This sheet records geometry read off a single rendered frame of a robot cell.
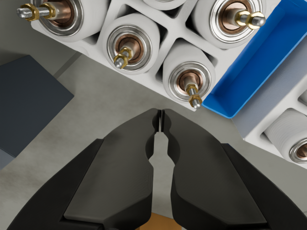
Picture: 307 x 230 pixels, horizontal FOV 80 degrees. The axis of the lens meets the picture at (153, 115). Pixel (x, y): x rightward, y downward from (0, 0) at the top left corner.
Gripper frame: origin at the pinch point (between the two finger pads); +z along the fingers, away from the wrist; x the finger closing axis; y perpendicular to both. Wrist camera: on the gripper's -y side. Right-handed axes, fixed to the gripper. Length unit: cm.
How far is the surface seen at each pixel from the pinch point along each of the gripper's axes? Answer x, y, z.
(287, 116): 31.1, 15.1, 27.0
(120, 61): -4.7, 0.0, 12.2
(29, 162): -55, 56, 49
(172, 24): 2.5, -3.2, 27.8
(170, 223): 11, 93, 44
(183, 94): 4.9, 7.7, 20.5
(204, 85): 8.4, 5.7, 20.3
